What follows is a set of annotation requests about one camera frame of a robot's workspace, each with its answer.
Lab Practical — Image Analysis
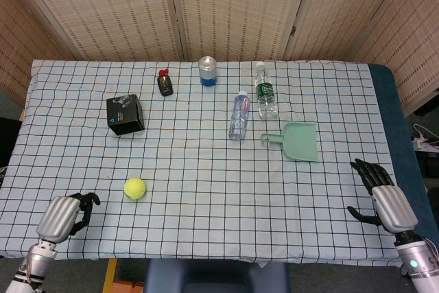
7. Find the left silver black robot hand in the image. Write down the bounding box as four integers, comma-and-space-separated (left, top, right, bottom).
36, 192, 102, 244

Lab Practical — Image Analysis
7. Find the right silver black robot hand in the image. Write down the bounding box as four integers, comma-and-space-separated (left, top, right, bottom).
346, 158, 419, 236

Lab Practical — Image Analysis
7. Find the yellow tennis ball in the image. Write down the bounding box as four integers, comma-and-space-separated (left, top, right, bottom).
123, 177, 147, 201

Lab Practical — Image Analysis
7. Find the black cardboard box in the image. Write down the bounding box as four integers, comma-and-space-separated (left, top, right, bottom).
106, 93, 145, 137

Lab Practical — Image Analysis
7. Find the green plastic dustpan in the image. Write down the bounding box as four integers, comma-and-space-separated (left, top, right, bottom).
261, 121, 322, 163

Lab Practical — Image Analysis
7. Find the light blue checked tablecloth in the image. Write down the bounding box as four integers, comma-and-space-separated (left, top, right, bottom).
0, 58, 404, 268

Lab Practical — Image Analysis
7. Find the clear bottle green label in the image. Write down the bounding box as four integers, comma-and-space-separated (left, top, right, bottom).
254, 61, 279, 120

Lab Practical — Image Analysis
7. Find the dark blue chair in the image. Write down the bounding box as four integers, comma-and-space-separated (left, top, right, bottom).
143, 257, 291, 293

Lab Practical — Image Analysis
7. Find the small black device red top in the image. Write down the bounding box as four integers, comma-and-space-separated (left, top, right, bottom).
156, 67, 174, 97

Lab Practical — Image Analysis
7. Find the clear bottle pink label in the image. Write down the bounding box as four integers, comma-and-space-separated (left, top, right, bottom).
228, 91, 250, 141

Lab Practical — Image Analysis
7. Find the blue and silver can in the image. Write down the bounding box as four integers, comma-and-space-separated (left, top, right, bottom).
198, 56, 217, 87

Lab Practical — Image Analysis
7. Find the woven folding screen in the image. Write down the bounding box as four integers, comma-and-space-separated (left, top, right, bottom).
0, 0, 439, 117

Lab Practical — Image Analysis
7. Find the white cable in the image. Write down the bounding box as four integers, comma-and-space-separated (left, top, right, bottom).
412, 123, 439, 152

